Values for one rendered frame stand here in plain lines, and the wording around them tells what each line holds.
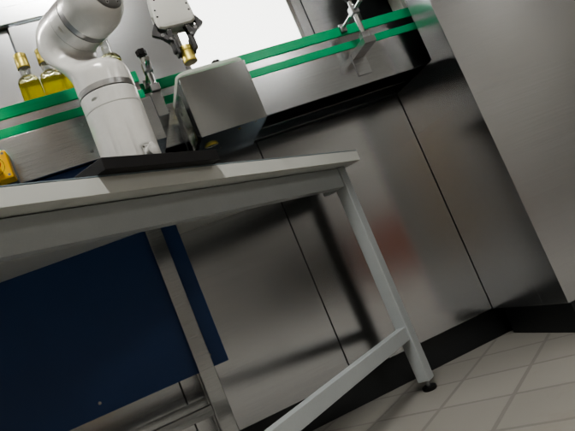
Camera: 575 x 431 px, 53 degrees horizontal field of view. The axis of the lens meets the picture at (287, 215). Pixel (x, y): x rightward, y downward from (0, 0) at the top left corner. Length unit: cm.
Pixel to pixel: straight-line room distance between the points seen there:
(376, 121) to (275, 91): 45
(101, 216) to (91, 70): 33
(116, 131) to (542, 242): 119
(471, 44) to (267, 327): 105
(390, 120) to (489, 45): 42
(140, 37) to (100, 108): 78
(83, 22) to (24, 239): 50
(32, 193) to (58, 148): 61
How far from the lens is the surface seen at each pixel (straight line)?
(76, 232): 103
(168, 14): 155
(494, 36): 191
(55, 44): 135
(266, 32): 204
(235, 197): 133
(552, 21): 206
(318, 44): 188
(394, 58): 192
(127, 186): 107
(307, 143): 195
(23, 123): 162
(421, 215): 202
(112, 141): 121
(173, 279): 148
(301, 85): 178
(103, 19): 128
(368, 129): 203
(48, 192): 98
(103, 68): 126
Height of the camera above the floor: 46
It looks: 6 degrees up
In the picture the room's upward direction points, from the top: 23 degrees counter-clockwise
